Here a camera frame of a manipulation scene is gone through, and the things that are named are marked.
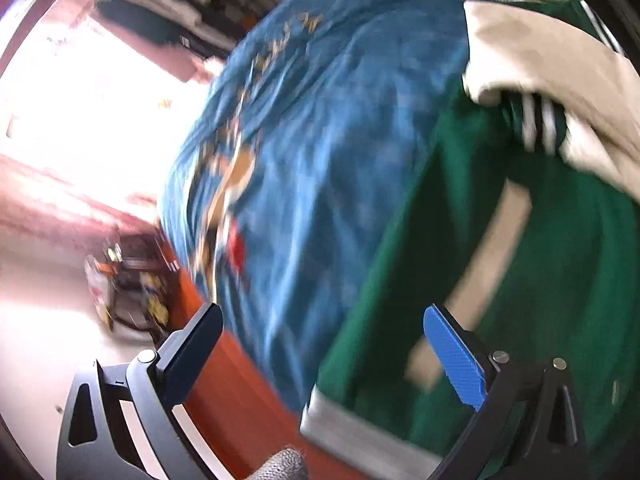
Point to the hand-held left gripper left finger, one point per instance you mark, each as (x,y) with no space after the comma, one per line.
(190,360)

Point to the blue striped bed sheet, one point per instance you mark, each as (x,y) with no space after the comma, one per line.
(325,135)

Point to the low cart with clutter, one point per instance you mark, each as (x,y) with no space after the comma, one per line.
(130,290)

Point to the green jacket with cream sleeves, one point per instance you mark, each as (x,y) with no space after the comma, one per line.
(550,260)

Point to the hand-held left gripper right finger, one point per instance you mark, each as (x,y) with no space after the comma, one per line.
(452,350)

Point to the grey knit fabric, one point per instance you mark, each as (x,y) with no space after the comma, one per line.
(280,467)

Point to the pile of folded clothes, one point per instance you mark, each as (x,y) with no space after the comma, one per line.
(165,0)

